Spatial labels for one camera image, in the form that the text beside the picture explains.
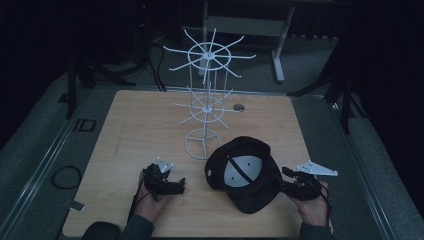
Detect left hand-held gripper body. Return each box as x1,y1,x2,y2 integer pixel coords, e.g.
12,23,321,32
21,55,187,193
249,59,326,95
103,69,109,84
142,156,180,202

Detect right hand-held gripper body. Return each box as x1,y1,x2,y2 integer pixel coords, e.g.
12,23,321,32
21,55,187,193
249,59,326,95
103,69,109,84
288,160,339,201

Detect black baseball cap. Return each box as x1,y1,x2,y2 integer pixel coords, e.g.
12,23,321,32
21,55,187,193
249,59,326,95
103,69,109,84
204,135,285,215

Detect person's right hand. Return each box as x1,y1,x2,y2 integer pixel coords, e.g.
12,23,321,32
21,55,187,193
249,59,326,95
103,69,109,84
287,180,331,228

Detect person's left hand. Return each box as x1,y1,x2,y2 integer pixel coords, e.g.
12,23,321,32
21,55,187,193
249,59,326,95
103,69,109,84
134,183,175,223

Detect dark cloth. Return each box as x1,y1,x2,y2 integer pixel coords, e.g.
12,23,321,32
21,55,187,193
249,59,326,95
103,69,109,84
80,221,122,240

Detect grey tape piece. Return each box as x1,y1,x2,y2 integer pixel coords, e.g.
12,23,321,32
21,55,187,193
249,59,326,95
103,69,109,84
62,198,86,213

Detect black tripod stand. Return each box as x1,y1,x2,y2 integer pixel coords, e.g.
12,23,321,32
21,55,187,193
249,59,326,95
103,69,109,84
288,74,368,135
64,59,136,121

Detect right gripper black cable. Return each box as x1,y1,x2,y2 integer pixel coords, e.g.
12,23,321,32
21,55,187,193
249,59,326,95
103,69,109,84
319,182,334,214

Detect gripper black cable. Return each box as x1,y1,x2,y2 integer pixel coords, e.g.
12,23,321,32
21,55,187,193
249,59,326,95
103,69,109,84
319,182,334,214
127,169,148,222

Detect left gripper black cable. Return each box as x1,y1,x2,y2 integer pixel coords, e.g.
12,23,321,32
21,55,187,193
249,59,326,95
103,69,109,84
127,169,148,222

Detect black rectangular floor frame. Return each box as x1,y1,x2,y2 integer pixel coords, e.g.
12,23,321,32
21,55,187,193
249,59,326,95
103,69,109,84
72,117,97,133

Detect black floor cables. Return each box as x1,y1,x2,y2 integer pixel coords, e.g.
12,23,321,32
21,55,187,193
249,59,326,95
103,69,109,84
134,36,168,93

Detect black cable loop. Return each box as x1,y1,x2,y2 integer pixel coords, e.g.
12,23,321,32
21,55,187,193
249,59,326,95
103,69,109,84
50,165,83,191

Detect white wire display rack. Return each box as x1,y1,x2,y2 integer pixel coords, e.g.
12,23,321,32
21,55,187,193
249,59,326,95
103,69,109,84
162,27,257,161

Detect white metal desk frame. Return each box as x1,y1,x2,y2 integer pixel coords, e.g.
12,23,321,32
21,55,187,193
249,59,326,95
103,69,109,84
198,0,297,84

